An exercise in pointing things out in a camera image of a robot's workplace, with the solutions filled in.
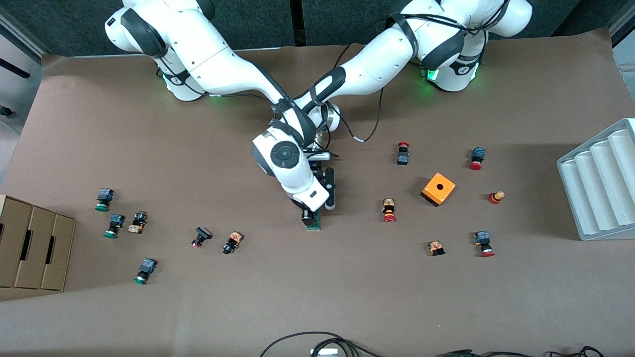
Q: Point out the orange button enclosure box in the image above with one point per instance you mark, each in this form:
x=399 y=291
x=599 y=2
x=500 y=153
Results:
x=438 y=189

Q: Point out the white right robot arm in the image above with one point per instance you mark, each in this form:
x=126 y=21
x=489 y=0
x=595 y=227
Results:
x=223 y=69

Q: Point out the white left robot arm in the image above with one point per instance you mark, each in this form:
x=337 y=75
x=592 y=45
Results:
x=382 y=64

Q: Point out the red mushroom button blue block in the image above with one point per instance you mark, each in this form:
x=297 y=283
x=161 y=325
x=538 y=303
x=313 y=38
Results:
x=477 y=158
x=483 y=243

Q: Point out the small red yellow button head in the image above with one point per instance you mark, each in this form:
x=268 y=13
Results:
x=496 y=197

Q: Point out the grey metal frame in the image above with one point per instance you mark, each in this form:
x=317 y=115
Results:
x=624 y=29

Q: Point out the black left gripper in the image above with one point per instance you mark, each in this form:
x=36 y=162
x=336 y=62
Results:
x=315 y=165

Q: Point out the grey ridged plastic tray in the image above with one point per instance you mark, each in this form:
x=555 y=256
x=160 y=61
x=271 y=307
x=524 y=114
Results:
x=600 y=183

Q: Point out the red button with orange block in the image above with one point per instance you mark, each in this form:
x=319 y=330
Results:
x=389 y=209

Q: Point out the black square button red base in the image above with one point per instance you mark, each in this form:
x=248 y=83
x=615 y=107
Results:
x=201 y=236

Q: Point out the black selector with orange block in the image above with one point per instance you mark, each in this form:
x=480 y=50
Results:
x=232 y=242

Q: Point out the green pushbutton with blue block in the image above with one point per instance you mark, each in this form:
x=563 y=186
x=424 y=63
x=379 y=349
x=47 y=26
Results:
x=104 y=198
x=114 y=225
x=145 y=270

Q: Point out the small white device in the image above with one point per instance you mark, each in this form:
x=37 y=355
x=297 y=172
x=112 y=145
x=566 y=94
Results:
x=324 y=352

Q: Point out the small red button black block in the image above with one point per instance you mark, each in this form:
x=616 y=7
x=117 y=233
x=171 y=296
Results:
x=403 y=157

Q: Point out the brown cardboard divider box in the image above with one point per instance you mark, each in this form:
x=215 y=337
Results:
x=34 y=248

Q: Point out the orange black contact block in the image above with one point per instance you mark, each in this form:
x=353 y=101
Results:
x=436 y=247

